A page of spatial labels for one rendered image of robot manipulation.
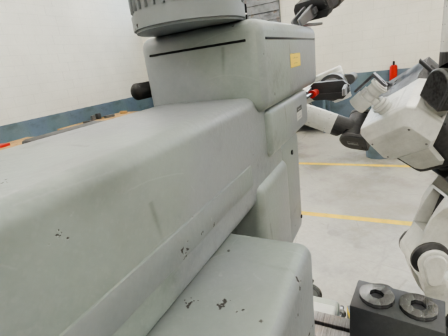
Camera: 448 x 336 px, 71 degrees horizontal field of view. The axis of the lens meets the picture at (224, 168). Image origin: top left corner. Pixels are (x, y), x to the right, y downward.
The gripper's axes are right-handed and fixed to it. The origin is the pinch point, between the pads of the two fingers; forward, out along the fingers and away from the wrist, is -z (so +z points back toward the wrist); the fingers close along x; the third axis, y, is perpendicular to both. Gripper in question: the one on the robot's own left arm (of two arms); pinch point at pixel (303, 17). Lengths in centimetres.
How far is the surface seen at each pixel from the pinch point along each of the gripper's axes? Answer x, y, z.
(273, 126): -20.7, -4.6, -35.9
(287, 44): -15.7, 3.8, -20.3
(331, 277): 89, -217, -6
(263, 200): -25, -12, -48
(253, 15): 641, -141, 431
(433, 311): -37, -68, -33
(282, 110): -16.9, -5.8, -30.0
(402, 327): -34, -67, -41
